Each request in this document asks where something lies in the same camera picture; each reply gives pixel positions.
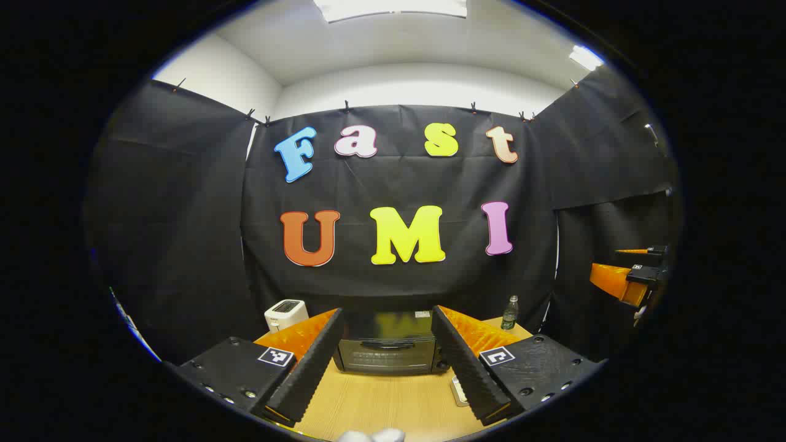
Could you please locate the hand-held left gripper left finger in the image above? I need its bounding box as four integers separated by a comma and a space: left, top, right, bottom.
163, 308, 345, 428

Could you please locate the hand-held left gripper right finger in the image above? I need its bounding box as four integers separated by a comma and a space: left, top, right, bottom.
431, 304, 607, 427

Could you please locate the black electric oven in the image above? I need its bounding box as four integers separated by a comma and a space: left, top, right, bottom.
333, 310, 452, 376

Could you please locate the white toaster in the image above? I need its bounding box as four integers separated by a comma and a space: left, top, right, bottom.
264, 299, 309, 333

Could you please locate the ceiling light panel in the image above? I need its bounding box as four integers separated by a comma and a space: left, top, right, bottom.
313, 0, 469, 24
569, 44, 605, 72

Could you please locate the black backdrop cloth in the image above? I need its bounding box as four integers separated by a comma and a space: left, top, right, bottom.
83, 64, 682, 366

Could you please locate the row of small cloth clips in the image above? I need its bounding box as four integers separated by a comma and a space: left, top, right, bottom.
174, 77, 581, 125

